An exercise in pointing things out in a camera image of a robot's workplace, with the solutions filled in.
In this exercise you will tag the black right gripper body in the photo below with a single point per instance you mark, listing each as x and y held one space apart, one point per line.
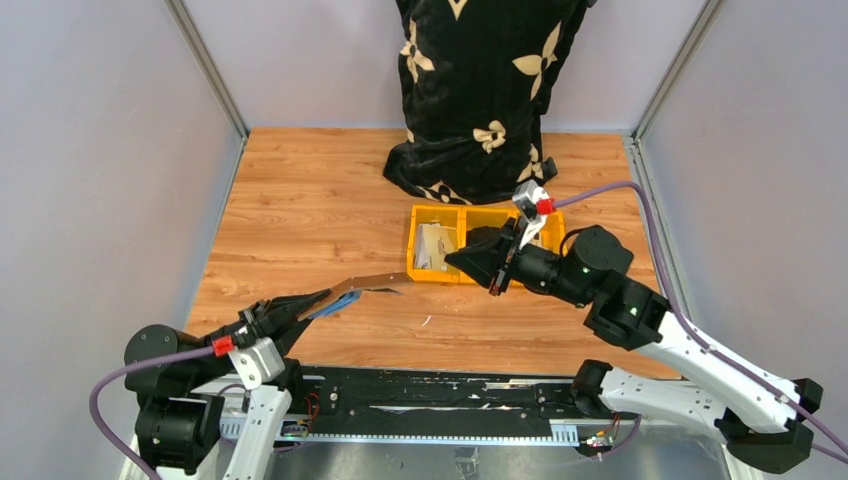
510 241

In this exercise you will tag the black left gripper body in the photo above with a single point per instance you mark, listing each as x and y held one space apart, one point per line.
258 318

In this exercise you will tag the brown leather card holder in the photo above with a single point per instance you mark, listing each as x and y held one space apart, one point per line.
350 290

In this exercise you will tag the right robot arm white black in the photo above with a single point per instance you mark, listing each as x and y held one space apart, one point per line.
756 415

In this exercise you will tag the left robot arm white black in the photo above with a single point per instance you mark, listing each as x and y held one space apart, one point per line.
178 425

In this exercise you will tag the black VIP cards pile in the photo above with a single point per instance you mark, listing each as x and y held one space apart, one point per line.
484 236

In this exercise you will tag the yellow bin middle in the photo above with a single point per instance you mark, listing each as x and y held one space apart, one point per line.
475 217

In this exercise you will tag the yellow bin right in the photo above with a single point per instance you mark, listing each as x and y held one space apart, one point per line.
546 237

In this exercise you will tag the black floral blanket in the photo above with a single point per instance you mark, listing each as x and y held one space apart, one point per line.
476 78

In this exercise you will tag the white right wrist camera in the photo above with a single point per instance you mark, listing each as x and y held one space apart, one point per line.
534 205

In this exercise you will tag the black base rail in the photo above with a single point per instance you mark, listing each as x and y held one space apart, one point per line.
381 406

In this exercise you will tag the aluminium frame rail right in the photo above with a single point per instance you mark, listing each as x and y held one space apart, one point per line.
661 246

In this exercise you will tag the aluminium frame rail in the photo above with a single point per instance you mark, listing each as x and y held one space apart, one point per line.
661 246
191 33

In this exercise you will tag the aluminium frame rail left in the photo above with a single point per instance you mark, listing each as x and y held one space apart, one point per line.
191 33

